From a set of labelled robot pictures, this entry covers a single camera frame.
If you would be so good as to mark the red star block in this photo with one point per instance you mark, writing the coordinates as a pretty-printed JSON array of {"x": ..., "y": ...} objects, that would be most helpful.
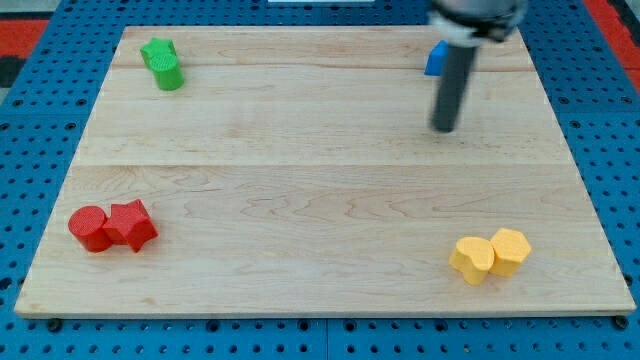
[{"x": 130, "y": 224}]

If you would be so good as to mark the green cylinder block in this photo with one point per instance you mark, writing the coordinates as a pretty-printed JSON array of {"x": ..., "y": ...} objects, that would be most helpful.
[{"x": 167, "y": 71}]

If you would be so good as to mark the blue triangle block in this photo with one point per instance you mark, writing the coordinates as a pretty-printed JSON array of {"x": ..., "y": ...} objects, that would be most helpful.
[{"x": 436, "y": 59}]

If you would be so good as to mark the wooden board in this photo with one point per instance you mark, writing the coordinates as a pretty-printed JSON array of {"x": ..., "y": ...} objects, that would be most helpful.
[{"x": 294, "y": 175}]

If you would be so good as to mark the red cylinder block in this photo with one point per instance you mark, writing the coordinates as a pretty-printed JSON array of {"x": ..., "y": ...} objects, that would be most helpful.
[{"x": 86, "y": 225}]

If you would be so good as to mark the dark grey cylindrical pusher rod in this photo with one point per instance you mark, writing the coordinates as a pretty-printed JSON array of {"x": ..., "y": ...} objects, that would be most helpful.
[{"x": 456, "y": 68}]

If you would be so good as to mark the yellow heart block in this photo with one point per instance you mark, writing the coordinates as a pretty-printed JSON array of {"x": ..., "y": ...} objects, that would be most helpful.
[{"x": 473, "y": 257}]

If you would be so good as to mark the blue perforated base mat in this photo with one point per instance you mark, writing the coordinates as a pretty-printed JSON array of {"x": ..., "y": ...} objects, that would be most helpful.
[{"x": 48, "y": 105}]

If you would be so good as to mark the yellow hexagon block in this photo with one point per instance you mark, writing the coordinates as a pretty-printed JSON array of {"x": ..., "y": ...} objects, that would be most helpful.
[{"x": 511, "y": 249}]

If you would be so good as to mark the green star block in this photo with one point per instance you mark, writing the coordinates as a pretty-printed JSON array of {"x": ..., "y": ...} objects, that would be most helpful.
[{"x": 155, "y": 47}]

